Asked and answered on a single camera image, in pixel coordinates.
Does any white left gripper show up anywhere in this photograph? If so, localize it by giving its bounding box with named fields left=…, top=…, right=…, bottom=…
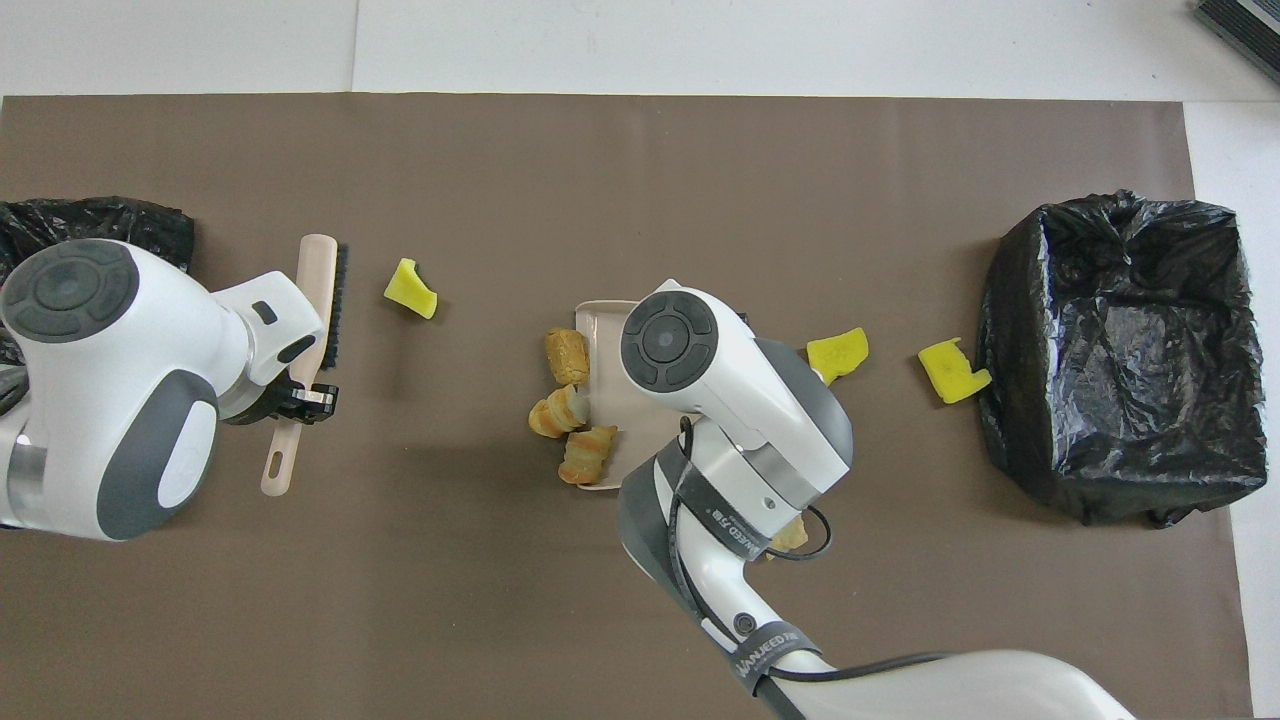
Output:
left=210, top=272, right=339, bottom=426

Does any beige hand brush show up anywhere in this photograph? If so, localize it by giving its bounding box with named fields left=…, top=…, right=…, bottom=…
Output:
left=261, top=234, right=349, bottom=498

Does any yellow sponge piece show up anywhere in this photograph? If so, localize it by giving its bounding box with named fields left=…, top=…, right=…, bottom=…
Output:
left=807, top=328, right=869, bottom=389
left=384, top=258, right=439, bottom=320
left=918, top=338, right=993, bottom=405

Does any toy croissant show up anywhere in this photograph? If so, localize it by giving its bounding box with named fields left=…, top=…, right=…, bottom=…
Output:
left=558, top=425, right=619, bottom=487
left=528, top=385, right=591, bottom=439

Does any brown toy bread loaf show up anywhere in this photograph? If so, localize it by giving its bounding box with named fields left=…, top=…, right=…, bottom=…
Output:
left=545, top=328, right=591, bottom=387

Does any beige plastic dustpan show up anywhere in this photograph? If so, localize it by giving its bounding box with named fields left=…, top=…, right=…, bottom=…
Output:
left=573, top=300, right=643, bottom=493

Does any pink bin with black bag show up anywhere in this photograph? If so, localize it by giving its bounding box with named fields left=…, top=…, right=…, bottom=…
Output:
left=0, top=197, right=195, bottom=366

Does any black bag-lined bin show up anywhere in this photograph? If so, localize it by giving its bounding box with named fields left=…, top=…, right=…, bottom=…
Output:
left=978, top=190, right=1268, bottom=528

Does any brown table mat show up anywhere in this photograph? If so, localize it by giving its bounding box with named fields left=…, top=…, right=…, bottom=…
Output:
left=0, top=93, right=1256, bottom=720

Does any black ribbed device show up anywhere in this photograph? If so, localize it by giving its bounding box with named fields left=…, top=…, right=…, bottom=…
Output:
left=1195, top=0, right=1280, bottom=81

